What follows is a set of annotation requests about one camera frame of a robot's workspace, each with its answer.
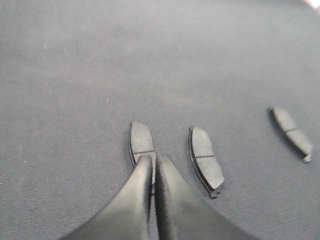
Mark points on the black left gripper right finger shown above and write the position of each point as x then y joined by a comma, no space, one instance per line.
182,214

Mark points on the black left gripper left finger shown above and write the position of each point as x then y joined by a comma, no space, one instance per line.
126,217

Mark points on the grey brake pad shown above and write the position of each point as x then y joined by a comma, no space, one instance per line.
288,127
204,161
140,144

